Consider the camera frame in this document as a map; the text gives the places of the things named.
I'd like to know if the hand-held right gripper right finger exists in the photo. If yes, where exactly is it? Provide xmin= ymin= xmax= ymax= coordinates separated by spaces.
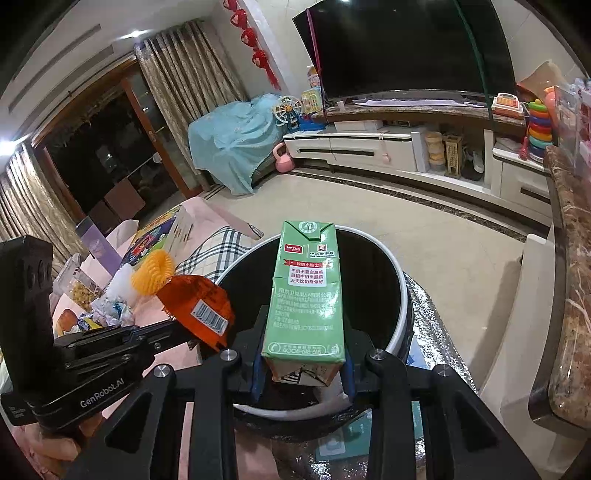
xmin=343 ymin=329 xmax=541 ymax=480

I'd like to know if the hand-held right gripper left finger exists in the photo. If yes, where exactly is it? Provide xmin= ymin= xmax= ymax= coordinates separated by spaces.
xmin=65 ymin=307 xmax=271 ymax=480

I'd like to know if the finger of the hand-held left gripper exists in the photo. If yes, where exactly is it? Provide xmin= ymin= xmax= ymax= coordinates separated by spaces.
xmin=54 ymin=320 xmax=197 ymax=355
xmin=64 ymin=345 xmax=157 ymax=385

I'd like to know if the white foam fruit net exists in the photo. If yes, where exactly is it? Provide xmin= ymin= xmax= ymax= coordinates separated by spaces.
xmin=108 ymin=265 xmax=139 ymax=306

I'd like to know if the orange foam fruit net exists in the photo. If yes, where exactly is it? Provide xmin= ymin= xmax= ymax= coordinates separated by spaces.
xmin=130 ymin=250 xmax=175 ymax=296

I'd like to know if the green milk carton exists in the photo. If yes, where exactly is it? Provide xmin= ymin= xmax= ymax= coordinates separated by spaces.
xmin=261 ymin=220 xmax=347 ymax=386

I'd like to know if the orange snack wrapper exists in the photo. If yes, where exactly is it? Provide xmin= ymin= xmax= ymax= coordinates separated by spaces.
xmin=157 ymin=274 xmax=236 ymax=349

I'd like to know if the black bin with white rim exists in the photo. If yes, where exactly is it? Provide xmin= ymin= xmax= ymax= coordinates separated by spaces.
xmin=215 ymin=224 xmax=414 ymax=421

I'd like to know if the crumpled paper wrapper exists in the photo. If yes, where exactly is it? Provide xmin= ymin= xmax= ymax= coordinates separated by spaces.
xmin=90 ymin=295 xmax=136 ymax=330

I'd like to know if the red yellow apple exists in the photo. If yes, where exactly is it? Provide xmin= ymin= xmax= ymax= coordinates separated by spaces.
xmin=53 ymin=308 xmax=80 ymax=337

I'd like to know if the clear popcorn jar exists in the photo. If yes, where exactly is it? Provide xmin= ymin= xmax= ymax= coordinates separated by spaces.
xmin=60 ymin=256 xmax=105 ymax=315

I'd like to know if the beige patterned curtain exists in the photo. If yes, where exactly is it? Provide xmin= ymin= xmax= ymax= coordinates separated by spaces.
xmin=0 ymin=143 xmax=88 ymax=278
xmin=134 ymin=21 xmax=250 ymax=195

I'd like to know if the silver foil bag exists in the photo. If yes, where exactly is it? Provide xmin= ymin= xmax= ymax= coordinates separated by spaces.
xmin=402 ymin=272 xmax=478 ymax=395

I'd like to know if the colourful picture book box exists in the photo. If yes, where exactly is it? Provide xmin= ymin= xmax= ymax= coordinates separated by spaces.
xmin=122 ymin=205 xmax=195 ymax=268

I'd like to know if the pink patchwork tablecloth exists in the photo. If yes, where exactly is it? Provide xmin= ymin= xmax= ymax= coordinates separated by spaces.
xmin=0 ymin=196 xmax=264 ymax=480

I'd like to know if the dark glass sliding door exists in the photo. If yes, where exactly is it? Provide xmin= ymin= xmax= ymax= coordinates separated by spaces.
xmin=34 ymin=78 xmax=195 ymax=222

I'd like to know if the pink kettlebell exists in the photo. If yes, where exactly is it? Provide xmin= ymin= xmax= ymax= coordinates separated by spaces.
xmin=272 ymin=142 xmax=294 ymax=174

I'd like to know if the armchair under blue cloth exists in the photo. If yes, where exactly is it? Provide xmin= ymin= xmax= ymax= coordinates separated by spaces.
xmin=187 ymin=93 xmax=289 ymax=195

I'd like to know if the white television cabinet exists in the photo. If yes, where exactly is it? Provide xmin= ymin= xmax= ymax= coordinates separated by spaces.
xmin=283 ymin=99 xmax=555 ymax=217

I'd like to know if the brown marble counter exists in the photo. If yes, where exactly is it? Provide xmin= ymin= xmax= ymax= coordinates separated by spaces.
xmin=529 ymin=145 xmax=591 ymax=444

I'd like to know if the toy ferris wheel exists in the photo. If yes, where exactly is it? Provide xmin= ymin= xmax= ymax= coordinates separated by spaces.
xmin=272 ymin=95 xmax=306 ymax=134

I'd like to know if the rainbow stacking rings toy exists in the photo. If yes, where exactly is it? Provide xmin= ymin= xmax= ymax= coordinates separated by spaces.
xmin=526 ymin=99 xmax=556 ymax=162

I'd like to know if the toy cash register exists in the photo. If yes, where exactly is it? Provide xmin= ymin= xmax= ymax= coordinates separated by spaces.
xmin=490 ymin=92 xmax=525 ymax=121

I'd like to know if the pink stick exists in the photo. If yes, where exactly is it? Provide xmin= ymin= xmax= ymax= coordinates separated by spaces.
xmin=306 ymin=8 xmax=329 ymax=125

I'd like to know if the green stick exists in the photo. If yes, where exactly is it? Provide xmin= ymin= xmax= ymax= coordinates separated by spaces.
xmin=454 ymin=0 xmax=496 ymax=136

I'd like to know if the black flat television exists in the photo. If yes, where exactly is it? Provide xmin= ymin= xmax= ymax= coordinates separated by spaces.
xmin=292 ymin=0 xmax=517 ymax=110

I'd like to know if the pink pig toy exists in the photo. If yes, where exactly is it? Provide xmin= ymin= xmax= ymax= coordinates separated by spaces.
xmin=544 ymin=87 xmax=563 ymax=126

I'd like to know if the cardboard box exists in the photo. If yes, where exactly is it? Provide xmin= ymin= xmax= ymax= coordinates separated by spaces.
xmin=516 ymin=60 xmax=563 ymax=100

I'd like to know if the red hanging decoration string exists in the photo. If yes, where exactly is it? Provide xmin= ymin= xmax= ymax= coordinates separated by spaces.
xmin=223 ymin=0 xmax=282 ymax=90

